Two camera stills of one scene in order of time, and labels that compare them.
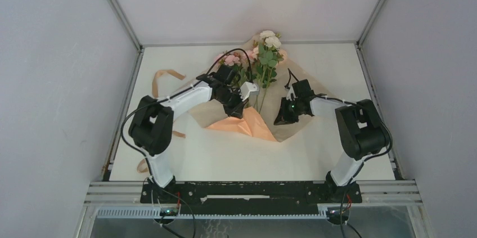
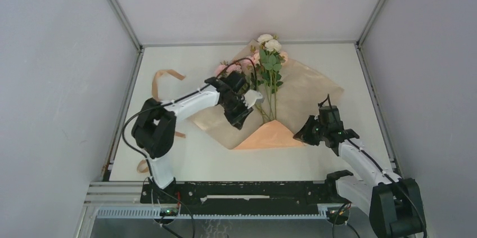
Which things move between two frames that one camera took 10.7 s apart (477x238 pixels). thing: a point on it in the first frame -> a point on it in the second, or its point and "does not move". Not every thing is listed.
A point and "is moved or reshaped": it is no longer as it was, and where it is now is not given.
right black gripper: (283, 116) -> (303, 134)
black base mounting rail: (251, 198) does not move
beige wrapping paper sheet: (252, 74) is moved or reshaped
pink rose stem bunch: (244, 74) is moved or reshaped
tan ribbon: (155, 88) does not move
